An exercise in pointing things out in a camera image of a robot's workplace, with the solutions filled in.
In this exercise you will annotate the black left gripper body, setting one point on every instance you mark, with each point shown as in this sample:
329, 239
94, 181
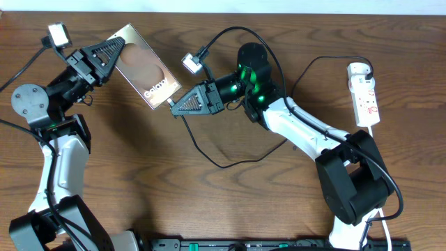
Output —
83, 66

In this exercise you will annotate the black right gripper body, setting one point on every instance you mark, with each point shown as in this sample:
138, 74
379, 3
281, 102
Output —
216, 104

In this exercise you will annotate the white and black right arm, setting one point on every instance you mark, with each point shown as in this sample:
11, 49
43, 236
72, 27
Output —
354, 180

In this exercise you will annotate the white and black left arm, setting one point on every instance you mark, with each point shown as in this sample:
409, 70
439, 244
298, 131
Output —
65, 141

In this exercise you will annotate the white power strip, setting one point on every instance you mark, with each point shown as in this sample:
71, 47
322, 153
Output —
364, 101

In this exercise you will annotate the white USB wall charger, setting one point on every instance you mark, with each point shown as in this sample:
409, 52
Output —
357, 69

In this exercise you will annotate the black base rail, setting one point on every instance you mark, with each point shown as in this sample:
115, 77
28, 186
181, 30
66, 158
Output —
175, 244

